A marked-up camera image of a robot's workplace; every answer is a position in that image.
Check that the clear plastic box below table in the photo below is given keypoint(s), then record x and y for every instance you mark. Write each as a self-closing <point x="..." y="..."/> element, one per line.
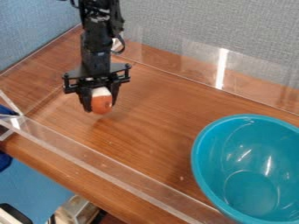
<point x="76" y="211"/>

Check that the clear acrylic left bracket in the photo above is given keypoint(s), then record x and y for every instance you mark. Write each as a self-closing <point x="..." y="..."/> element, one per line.
<point x="11" y="117"/>

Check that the clear acrylic front barrier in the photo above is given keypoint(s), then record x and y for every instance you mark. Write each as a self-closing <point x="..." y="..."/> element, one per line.
<point x="106" y="181"/>

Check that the clear acrylic corner bracket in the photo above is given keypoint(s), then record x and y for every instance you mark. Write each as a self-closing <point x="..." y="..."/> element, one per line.
<point x="119" y="44"/>

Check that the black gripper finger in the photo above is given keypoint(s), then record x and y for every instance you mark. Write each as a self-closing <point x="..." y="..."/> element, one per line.
<point x="114" y="91"/>
<point x="84" y="98"/>

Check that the blue object at left edge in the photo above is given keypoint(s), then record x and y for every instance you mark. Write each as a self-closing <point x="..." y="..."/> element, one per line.
<point x="4" y="158"/>

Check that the brown and white toy mushroom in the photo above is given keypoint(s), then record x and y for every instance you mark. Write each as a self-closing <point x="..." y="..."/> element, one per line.
<point x="100" y="100"/>

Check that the clear acrylic back barrier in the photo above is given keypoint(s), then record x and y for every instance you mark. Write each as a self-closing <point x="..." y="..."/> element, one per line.
<point x="252" y="78"/>

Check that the clear acrylic barrier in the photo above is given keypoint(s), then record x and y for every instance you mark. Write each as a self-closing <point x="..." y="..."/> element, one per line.
<point x="252" y="78"/>
<point x="106" y="181"/>

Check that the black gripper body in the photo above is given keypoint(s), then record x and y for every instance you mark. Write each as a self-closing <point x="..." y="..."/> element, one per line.
<point x="79" y="78"/>

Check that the black and white object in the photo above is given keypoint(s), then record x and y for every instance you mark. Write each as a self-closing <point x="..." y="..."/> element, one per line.
<point x="12" y="216"/>

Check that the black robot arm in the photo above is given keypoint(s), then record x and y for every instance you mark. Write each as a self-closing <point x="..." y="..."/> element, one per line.
<point x="102" y="23"/>

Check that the blue plastic bowl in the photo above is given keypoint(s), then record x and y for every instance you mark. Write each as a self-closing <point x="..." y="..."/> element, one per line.
<point x="244" y="162"/>

